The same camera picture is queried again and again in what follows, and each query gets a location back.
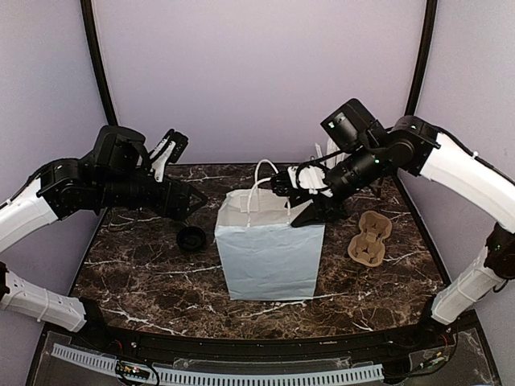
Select black plastic cup lid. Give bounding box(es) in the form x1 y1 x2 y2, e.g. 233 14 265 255
176 226 207 253

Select brown cardboard cup carrier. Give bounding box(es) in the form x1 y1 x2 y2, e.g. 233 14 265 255
347 211 393 268

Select white paper takeout bag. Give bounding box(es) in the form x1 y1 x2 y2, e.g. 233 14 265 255
214 176 325 301

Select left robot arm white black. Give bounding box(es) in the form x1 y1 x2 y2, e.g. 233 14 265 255
1 125 208 351

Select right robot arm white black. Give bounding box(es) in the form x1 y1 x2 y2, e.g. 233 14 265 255
275 98 514 349

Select white wrapped straws bundle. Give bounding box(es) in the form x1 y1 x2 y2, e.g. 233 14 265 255
315 138 346 169

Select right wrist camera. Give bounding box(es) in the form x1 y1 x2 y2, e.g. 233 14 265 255
270 164 329 197

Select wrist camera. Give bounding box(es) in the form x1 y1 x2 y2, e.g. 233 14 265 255
150 129 188 183
270 164 329 197

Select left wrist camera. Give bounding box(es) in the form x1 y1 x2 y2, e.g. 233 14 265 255
150 129 188 183

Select right black frame post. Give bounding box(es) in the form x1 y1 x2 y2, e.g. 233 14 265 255
388 0 439 170

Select black frame post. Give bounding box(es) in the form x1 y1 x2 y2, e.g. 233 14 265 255
388 0 439 170
80 0 118 125

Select grey slotted cable duct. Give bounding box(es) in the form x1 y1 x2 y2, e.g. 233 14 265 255
51 343 385 385

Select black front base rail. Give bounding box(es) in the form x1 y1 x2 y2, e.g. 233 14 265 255
27 311 501 385

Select left black frame post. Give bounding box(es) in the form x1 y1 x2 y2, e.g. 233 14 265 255
80 0 118 125

